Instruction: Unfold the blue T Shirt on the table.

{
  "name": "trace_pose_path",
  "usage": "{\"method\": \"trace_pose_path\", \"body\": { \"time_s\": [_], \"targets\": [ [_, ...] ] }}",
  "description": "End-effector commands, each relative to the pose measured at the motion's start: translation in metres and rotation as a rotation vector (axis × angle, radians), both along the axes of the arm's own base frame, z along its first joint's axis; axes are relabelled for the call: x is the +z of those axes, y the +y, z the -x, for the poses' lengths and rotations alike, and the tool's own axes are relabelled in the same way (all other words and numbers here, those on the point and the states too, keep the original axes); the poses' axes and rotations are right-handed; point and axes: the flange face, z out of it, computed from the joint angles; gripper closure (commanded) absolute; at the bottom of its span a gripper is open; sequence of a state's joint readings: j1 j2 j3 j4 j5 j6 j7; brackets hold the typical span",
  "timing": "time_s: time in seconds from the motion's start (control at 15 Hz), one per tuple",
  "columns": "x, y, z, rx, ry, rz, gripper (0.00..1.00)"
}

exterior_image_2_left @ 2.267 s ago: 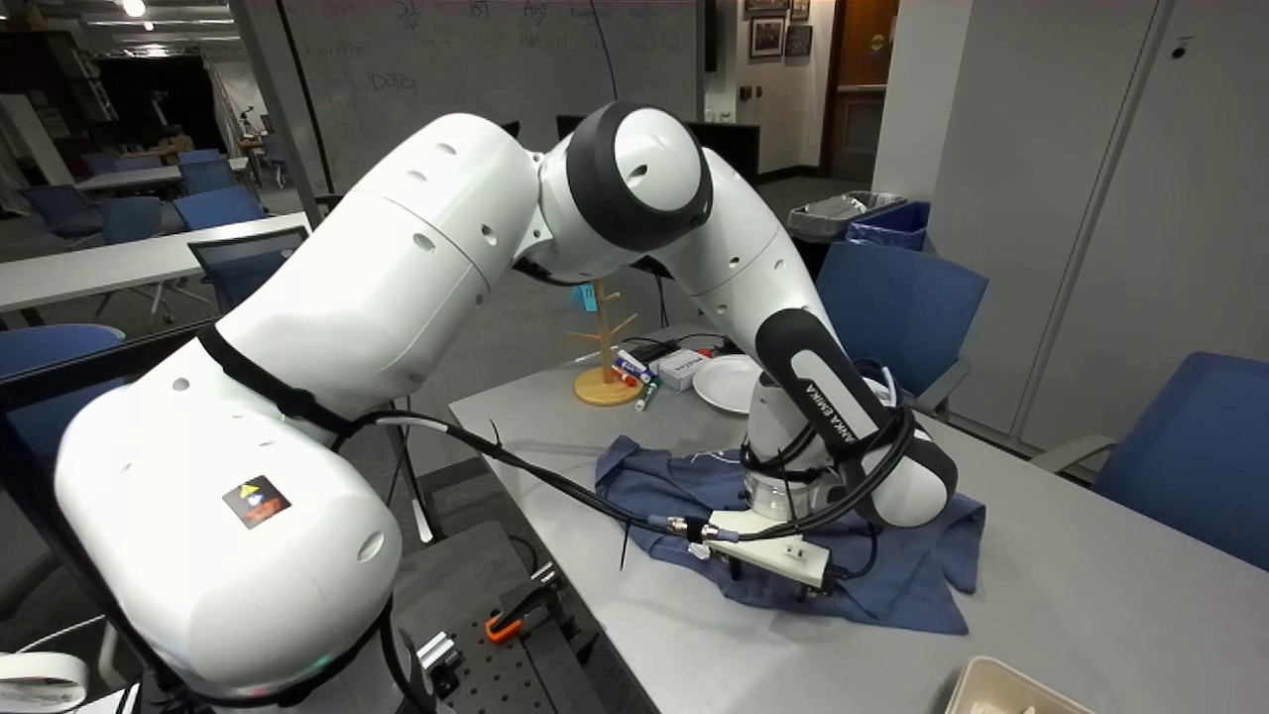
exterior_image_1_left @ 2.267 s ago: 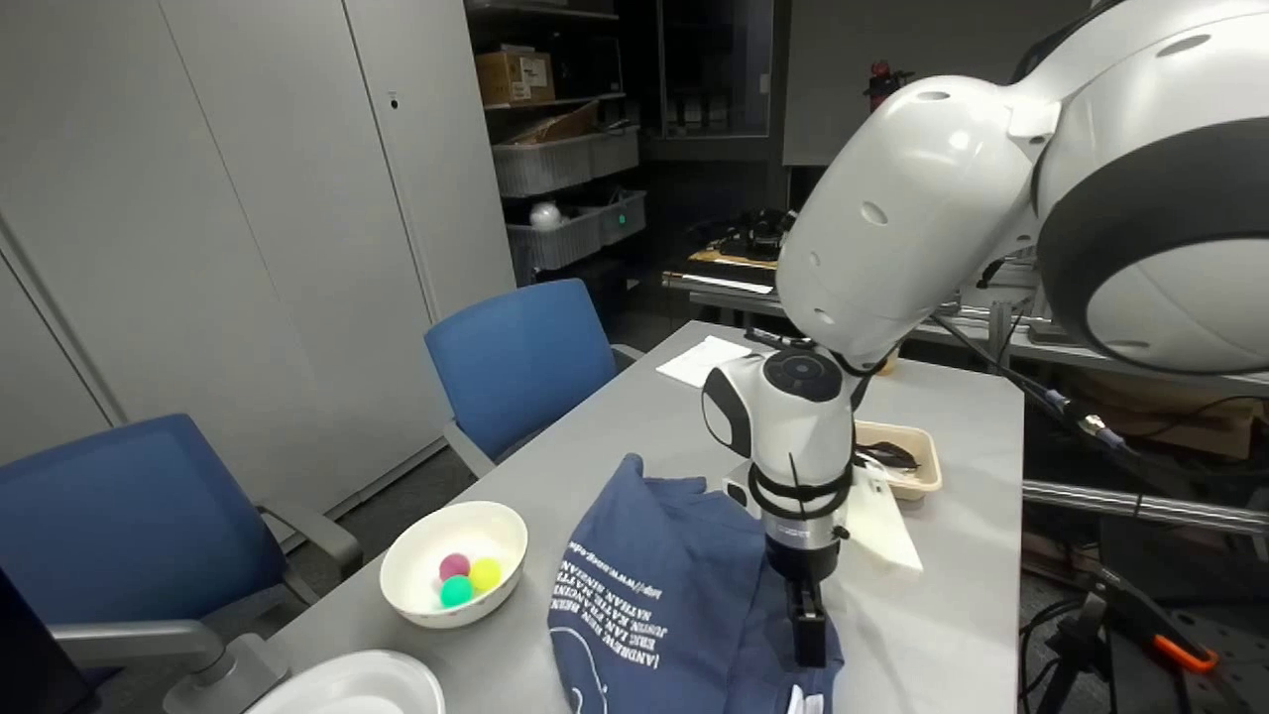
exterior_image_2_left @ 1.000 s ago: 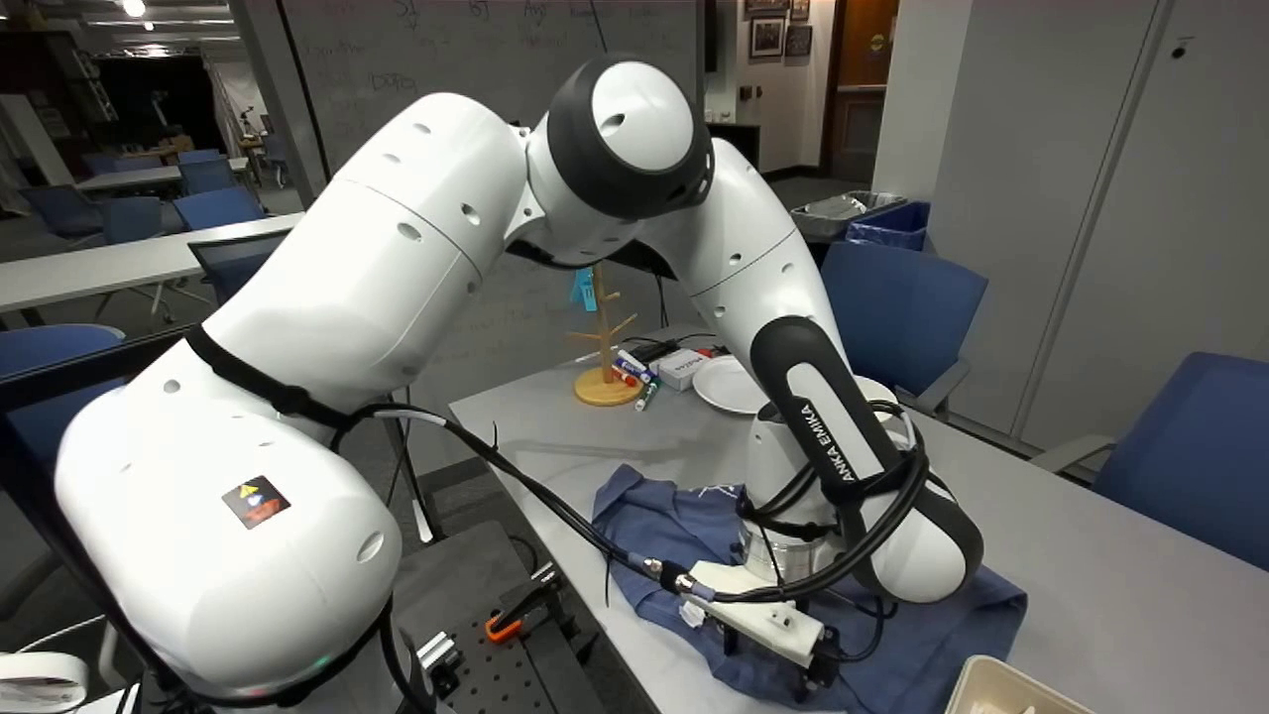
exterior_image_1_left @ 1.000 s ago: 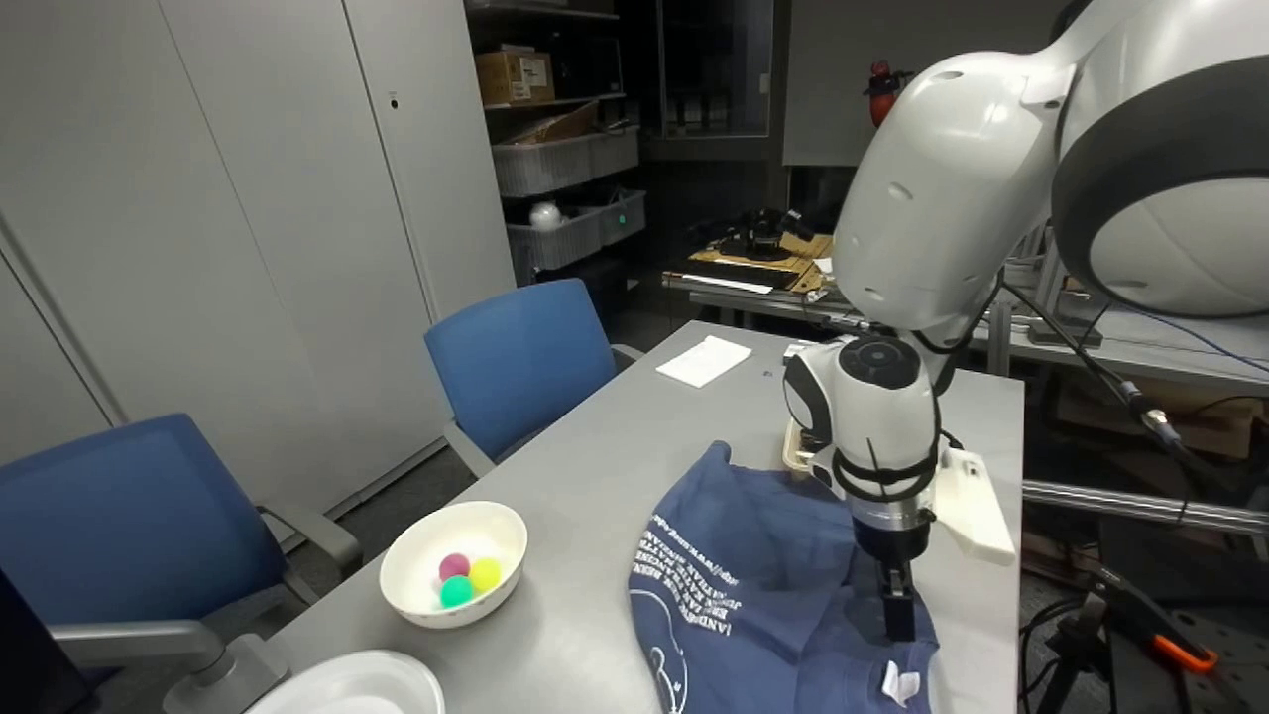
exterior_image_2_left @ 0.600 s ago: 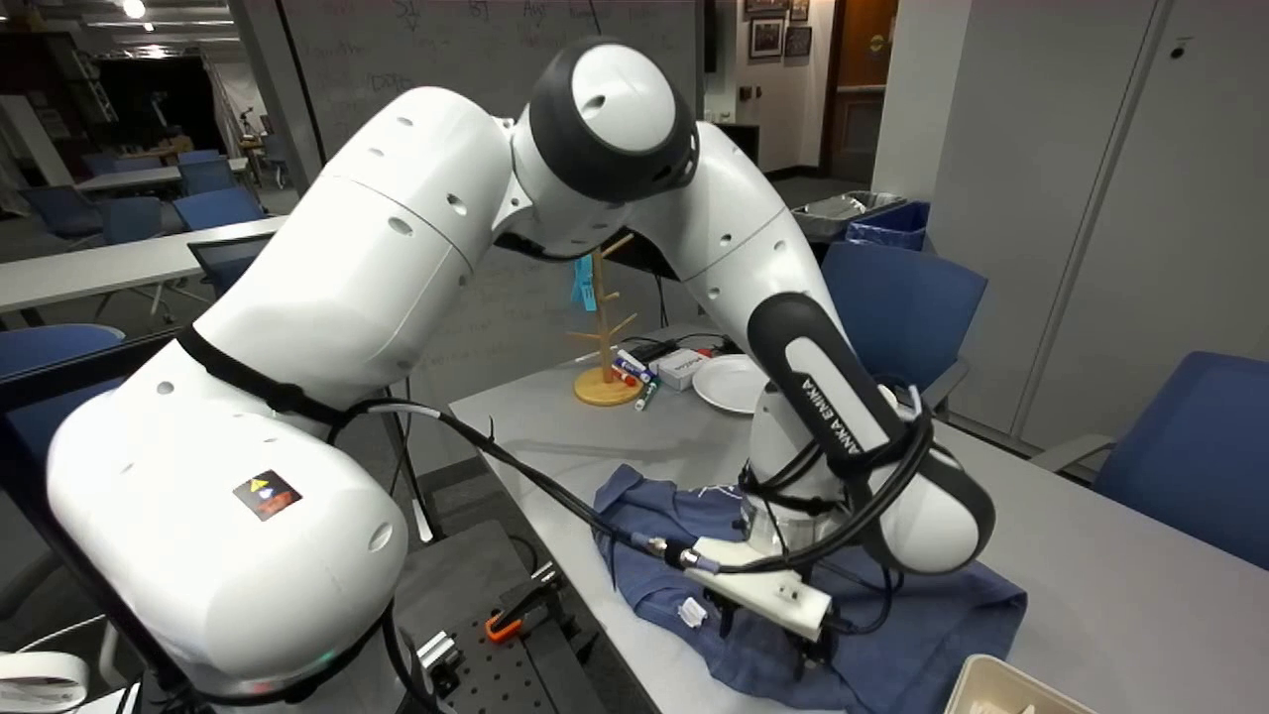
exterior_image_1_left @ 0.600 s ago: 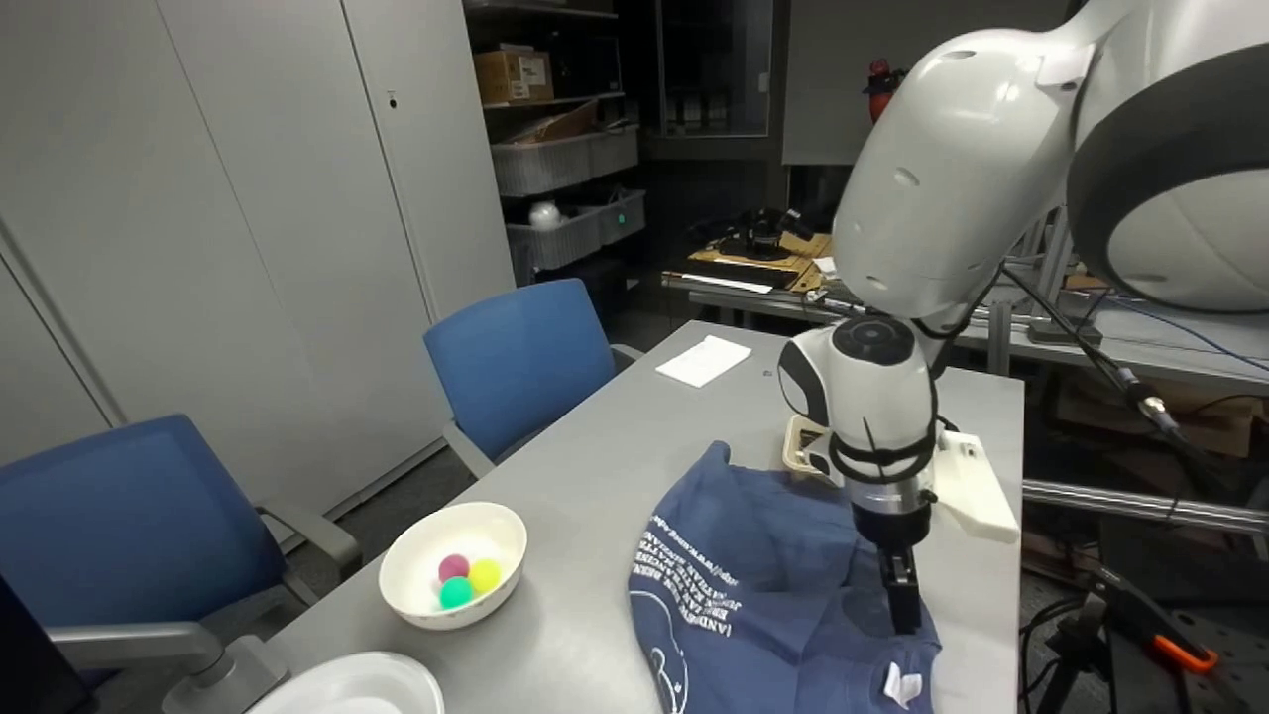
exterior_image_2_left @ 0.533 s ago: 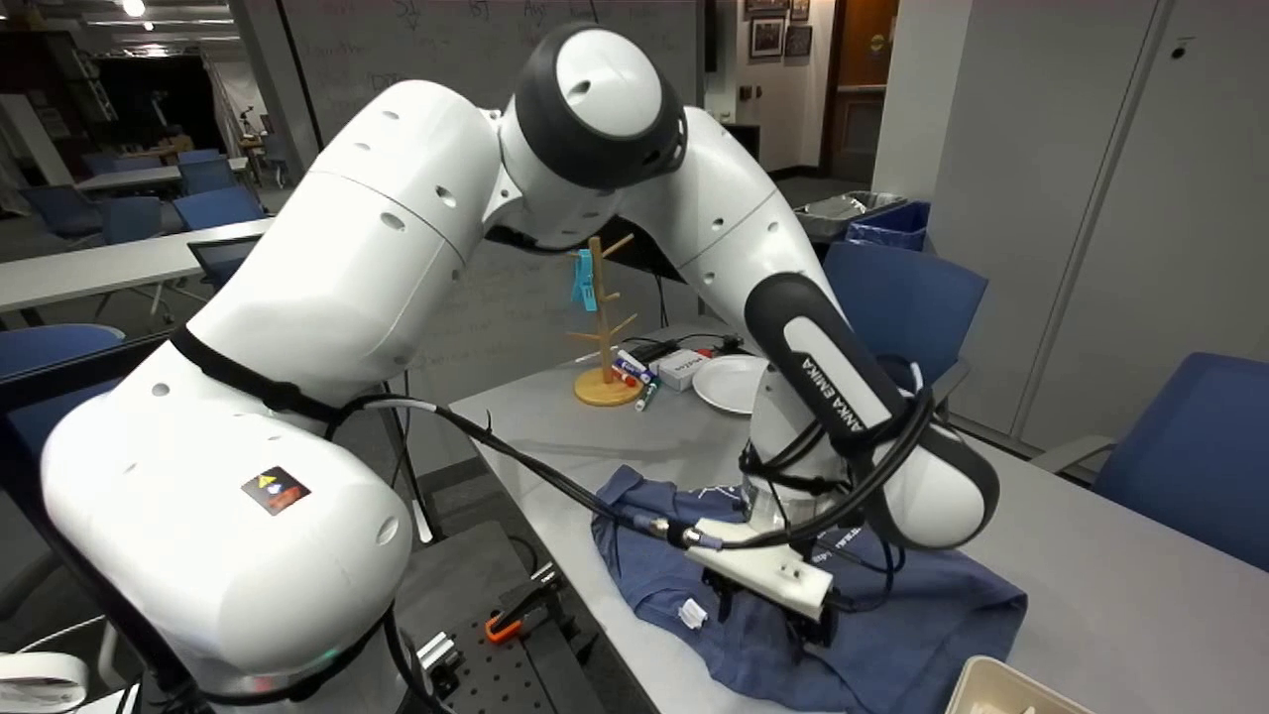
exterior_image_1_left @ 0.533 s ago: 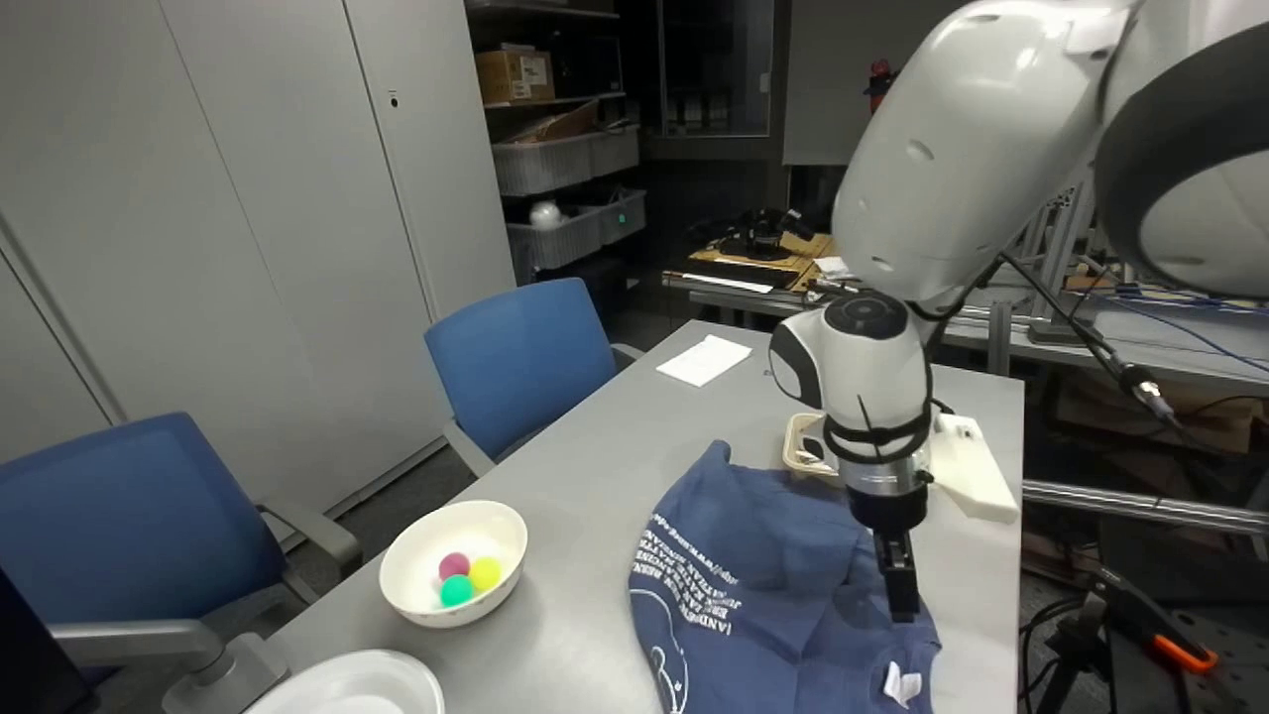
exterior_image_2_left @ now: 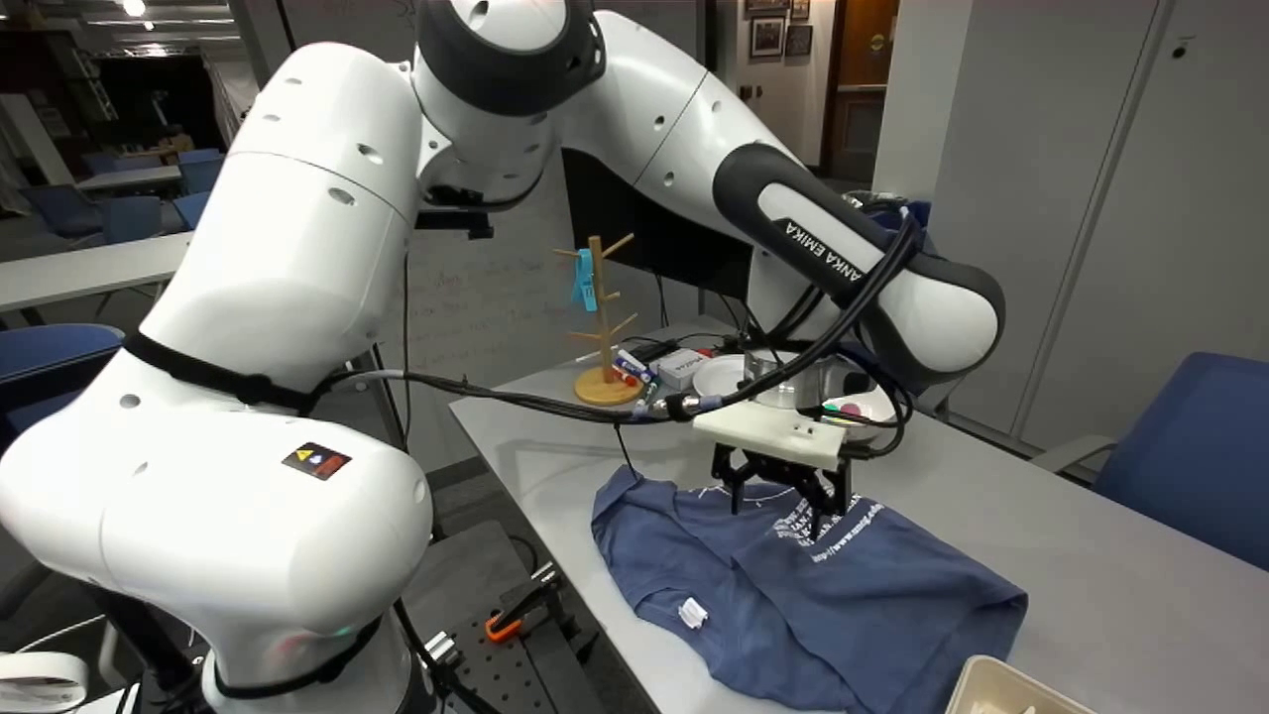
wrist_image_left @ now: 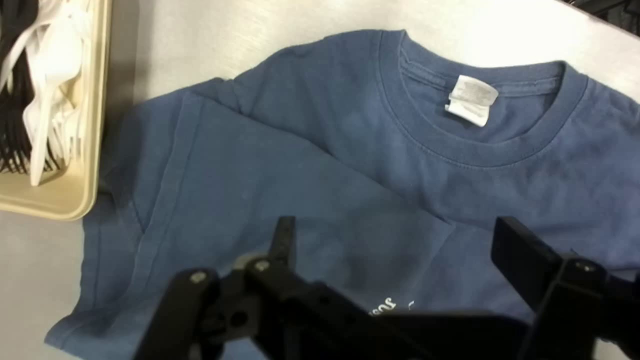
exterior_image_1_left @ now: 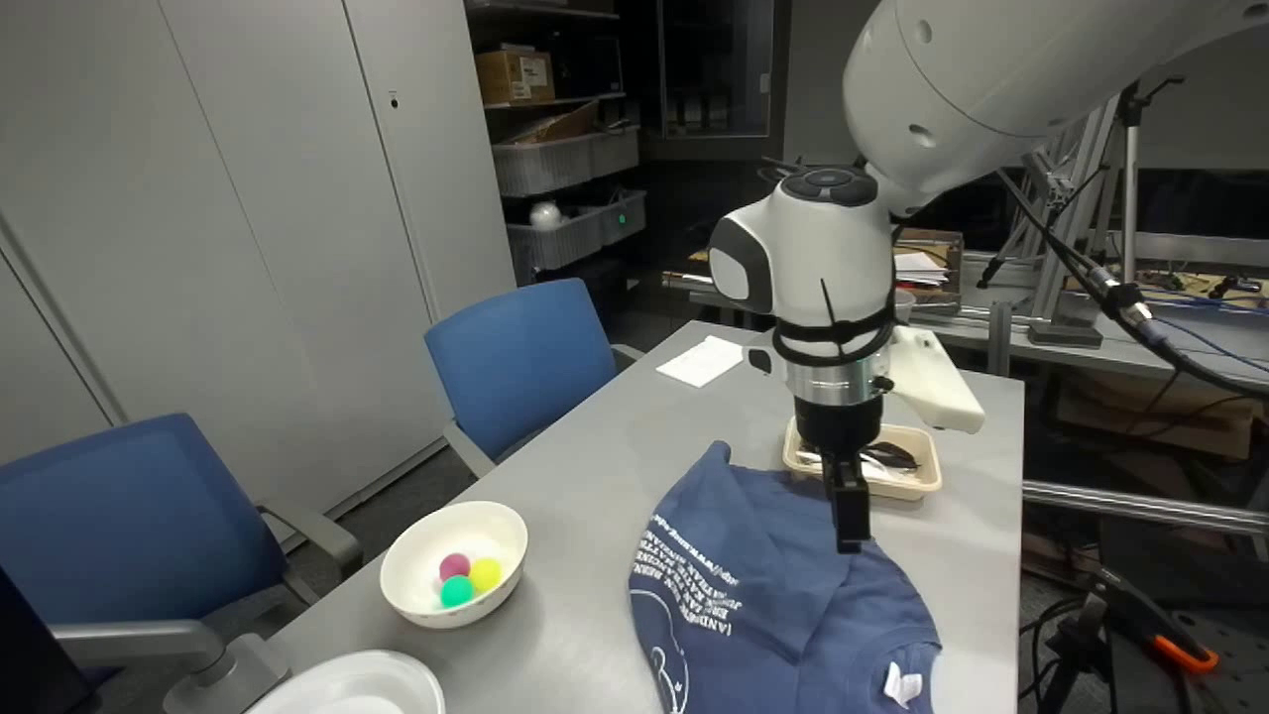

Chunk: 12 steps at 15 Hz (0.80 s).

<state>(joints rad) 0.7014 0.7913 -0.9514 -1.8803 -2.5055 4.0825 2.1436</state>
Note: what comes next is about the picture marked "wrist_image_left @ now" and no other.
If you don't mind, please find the black plastic cutlery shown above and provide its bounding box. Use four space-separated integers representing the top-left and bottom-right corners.
0 0 42 176

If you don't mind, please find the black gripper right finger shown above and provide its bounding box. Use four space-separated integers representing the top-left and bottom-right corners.
491 217 640 360

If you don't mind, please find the blue printed T-shirt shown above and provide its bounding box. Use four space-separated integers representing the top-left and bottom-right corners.
45 29 640 360

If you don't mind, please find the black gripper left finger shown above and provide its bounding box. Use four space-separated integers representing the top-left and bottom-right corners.
132 217 317 360

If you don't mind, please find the beige plastic tray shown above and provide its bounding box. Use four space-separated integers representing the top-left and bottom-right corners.
0 0 114 224

